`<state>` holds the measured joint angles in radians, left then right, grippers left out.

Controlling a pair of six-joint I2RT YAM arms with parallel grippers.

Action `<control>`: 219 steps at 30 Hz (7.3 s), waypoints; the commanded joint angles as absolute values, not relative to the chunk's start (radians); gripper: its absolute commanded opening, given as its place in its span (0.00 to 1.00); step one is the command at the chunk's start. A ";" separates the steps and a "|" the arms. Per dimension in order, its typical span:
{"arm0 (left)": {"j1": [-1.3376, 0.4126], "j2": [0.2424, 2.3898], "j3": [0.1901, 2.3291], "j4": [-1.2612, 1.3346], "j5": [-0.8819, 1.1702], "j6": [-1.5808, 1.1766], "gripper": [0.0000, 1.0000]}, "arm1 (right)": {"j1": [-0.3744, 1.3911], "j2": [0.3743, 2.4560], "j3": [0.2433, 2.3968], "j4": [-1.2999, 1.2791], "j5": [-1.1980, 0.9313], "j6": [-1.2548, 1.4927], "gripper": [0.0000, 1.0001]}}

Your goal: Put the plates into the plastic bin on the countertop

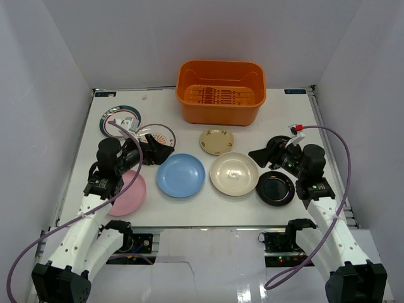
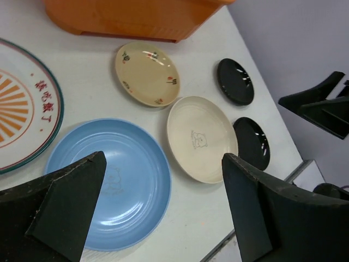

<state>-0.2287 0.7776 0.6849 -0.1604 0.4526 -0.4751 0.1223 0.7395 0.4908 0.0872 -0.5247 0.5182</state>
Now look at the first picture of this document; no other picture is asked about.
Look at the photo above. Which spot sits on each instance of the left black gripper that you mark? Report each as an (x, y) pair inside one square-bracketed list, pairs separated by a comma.
[(148, 150)]

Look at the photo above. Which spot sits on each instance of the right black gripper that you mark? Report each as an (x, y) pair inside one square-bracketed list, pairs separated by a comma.
[(262, 156)]

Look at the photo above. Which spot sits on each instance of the white plate orange sunburst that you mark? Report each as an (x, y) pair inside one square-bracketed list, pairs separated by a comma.
[(160, 132)]

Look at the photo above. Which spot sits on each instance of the white plate green rim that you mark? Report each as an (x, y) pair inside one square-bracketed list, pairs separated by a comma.
[(126, 116)]

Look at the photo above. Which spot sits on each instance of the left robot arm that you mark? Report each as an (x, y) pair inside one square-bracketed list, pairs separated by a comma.
[(88, 244)]

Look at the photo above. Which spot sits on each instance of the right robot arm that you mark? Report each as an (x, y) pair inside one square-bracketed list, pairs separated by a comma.
[(349, 274)]

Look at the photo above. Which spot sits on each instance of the orange plastic bin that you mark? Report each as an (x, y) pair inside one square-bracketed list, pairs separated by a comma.
[(227, 93)]

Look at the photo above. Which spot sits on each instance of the cream plastic plate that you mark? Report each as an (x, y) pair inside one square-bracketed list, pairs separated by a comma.
[(234, 174)]

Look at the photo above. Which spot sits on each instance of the blue plastic plate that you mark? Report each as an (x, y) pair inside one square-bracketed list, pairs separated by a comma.
[(181, 175)]

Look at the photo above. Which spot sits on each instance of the glossy black plate front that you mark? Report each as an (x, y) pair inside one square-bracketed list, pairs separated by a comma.
[(275, 189)]

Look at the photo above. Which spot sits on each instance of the small beige patterned plate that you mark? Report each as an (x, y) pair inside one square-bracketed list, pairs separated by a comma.
[(216, 141)]

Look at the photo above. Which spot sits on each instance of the pink plastic plate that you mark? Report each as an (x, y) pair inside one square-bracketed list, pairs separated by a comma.
[(130, 200)]

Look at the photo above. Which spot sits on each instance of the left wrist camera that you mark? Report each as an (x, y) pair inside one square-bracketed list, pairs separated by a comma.
[(130, 124)]

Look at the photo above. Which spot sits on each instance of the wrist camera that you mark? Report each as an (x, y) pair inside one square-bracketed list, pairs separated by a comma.
[(130, 124), (296, 134)]

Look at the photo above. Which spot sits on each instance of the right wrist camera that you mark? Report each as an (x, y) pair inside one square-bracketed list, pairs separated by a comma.
[(296, 134)]

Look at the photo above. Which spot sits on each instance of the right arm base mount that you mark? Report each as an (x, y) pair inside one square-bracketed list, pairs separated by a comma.
[(278, 252)]

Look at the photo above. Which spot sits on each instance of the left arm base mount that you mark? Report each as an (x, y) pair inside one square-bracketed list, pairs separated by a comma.
[(137, 251)]

